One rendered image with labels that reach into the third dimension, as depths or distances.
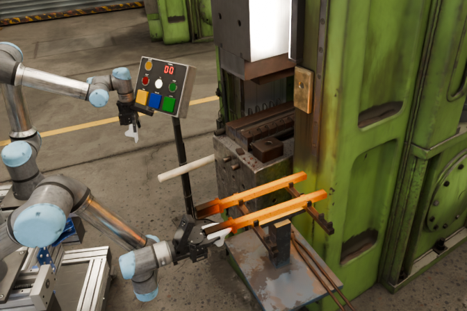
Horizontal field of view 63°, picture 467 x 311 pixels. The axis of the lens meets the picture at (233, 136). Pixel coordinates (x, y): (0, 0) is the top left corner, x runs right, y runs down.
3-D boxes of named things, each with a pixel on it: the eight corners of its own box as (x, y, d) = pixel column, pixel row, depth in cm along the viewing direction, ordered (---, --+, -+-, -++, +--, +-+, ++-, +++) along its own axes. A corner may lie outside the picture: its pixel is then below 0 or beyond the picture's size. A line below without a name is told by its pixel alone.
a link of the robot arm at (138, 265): (121, 269, 123) (116, 250, 119) (155, 257, 127) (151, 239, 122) (126, 287, 117) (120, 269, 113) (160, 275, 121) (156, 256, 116)
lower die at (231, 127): (247, 152, 178) (247, 136, 174) (225, 134, 193) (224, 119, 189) (316, 125, 196) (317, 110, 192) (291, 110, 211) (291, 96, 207)
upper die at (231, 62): (244, 81, 160) (244, 59, 155) (220, 67, 175) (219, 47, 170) (320, 58, 178) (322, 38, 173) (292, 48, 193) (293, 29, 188)
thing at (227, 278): (235, 329, 201) (235, 328, 200) (186, 257, 244) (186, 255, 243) (293, 292, 218) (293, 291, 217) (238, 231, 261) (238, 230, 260)
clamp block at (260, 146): (263, 164, 169) (263, 152, 166) (251, 155, 176) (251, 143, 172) (284, 155, 174) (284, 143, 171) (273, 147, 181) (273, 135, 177)
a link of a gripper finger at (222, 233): (231, 238, 131) (206, 246, 128) (231, 225, 127) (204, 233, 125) (235, 244, 128) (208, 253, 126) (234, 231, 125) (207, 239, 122)
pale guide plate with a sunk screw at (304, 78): (308, 114, 150) (310, 73, 141) (292, 105, 157) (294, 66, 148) (312, 112, 151) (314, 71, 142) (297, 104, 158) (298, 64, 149)
